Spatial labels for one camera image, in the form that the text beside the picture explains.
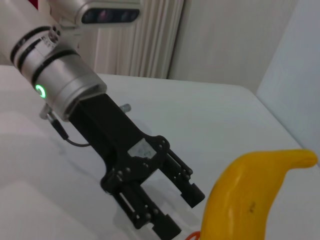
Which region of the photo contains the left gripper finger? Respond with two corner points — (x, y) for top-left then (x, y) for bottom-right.
(159, 147), (207, 209)
(113, 183), (183, 239)

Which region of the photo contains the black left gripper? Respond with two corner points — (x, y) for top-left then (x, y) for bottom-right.
(67, 93), (171, 199)

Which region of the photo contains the orange woven plastic basket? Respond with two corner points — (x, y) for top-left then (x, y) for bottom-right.
(186, 230), (202, 240)

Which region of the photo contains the yellow banana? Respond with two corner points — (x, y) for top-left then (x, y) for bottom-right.
(199, 148), (319, 240)

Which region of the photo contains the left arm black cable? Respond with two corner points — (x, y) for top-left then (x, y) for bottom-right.
(39, 104), (90, 148)

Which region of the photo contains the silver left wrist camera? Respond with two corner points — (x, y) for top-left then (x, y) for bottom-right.
(59, 0), (142, 51)

